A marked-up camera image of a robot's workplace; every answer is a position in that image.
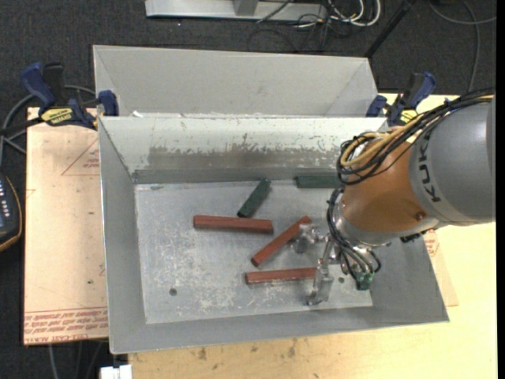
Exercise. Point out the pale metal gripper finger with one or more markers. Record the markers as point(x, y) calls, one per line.
point(316, 286)
point(327, 289)

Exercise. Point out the red-brown flat block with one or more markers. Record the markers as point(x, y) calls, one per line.
point(233, 224)
point(278, 275)
point(278, 243)

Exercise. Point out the dark green flat block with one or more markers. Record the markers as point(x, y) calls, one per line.
point(315, 181)
point(255, 197)

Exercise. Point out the grey metal bin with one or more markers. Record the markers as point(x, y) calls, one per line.
point(205, 259)

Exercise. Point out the brown cardboard board red print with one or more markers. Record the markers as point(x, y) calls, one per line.
point(63, 219)

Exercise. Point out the black cylinder on white bracket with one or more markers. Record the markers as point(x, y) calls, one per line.
point(410, 237)

